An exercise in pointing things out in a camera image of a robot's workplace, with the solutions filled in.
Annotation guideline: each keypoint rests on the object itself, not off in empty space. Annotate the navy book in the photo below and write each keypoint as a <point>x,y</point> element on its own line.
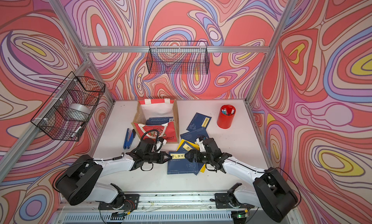
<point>192,136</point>
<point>199,121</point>
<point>180,165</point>
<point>154,121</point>

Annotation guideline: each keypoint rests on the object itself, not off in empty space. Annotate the red pen holder cup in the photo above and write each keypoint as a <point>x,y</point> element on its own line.
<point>225,121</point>

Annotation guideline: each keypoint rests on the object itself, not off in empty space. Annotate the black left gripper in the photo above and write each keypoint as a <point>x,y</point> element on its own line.
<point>161,161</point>

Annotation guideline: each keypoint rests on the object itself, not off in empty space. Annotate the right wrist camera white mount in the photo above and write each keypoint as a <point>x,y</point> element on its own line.
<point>199,142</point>

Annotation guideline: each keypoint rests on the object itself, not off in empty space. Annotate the red beige canvas tote bag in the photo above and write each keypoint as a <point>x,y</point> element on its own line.
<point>158,114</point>

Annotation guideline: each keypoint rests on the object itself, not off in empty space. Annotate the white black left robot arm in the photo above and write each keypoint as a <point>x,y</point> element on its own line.
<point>79,182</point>

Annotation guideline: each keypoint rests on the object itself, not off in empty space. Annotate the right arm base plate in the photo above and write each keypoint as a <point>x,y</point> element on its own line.
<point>225,201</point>

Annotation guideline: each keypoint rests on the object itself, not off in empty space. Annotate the black wire basket back wall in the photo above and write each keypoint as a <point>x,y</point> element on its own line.
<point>178,57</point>

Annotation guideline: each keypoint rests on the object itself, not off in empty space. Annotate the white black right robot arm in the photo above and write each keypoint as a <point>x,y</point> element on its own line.
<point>271,191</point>

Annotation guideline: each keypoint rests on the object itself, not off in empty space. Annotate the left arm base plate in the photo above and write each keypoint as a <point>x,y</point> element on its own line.
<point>128,202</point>

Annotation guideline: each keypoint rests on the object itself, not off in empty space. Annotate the black wire basket left wall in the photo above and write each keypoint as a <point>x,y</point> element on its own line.
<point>51,119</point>

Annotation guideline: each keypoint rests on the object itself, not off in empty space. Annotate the black wire basket wall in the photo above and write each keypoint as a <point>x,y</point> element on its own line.
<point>178,57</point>
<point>51,119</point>

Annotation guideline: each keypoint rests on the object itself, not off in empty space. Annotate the green circuit board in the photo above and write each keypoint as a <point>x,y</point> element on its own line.
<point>119,216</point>

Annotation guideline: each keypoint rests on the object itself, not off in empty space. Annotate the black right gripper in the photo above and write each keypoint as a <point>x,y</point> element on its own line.
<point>192,152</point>

